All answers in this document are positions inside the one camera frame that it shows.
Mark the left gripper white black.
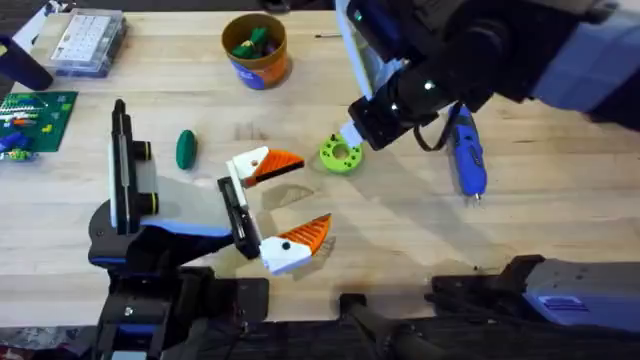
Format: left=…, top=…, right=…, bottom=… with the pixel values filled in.
left=88, top=145, right=334, bottom=277

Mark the green vegetable toy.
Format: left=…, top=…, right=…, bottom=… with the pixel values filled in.
left=175, top=129, right=199, bottom=171

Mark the blue electric screwdriver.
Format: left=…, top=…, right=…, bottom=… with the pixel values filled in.
left=446, top=102, right=489, bottom=202

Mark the green disc with holes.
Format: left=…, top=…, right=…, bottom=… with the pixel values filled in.
left=319, top=133, right=365, bottom=176

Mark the right wrist upright plate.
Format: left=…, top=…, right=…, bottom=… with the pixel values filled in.
left=333, top=0, right=407, bottom=100

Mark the orange tub with toys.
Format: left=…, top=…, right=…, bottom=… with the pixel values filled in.
left=220, top=12, right=292, bottom=92

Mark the left wrist upright black plate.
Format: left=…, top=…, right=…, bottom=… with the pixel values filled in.
left=107, top=98, right=160, bottom=237

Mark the clear plastic parts box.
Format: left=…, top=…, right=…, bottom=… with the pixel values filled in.
left=46, top=7, right=128, bottom=80

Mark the green board with blocks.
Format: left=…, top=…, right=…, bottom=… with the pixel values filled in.
left=0, top=90, right=80, bottom=162

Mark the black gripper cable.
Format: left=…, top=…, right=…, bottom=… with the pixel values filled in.
left=412, top=102, right=462, bottom=153

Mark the black rail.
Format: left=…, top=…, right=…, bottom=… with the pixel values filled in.
left=164, top=293, right=640, bottom=360

